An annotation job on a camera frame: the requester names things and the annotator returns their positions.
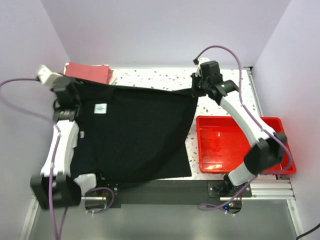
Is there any black t-shirt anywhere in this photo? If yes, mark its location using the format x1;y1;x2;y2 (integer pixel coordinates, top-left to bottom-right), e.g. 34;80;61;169
70;81;198;183

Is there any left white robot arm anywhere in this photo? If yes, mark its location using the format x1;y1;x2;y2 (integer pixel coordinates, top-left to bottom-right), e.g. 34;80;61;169
30;75;104;210

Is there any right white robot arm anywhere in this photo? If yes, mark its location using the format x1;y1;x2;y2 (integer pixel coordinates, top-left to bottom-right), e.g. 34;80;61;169
191;57;287;197

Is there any folded pink t-shirt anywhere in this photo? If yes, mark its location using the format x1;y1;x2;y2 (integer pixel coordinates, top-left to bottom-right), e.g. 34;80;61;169
63;62;117;85

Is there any red plastic bin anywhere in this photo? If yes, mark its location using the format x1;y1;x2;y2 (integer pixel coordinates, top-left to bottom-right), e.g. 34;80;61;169
196;116;297;175

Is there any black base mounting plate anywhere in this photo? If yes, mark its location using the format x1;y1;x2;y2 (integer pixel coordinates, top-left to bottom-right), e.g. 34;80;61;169
84;180;252;211

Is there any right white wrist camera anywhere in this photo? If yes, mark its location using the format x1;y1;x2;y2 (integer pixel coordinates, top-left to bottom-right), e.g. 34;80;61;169
192;57;211;77

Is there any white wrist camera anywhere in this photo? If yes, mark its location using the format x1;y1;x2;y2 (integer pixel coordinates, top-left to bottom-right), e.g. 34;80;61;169
192;57;211;77
36;64;63;88

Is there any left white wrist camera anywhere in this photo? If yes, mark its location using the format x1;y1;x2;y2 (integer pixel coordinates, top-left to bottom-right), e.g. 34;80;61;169
36;64;63;88

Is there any black power cable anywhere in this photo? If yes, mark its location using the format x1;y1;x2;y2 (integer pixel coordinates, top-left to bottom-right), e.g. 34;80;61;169
296;226;320;240

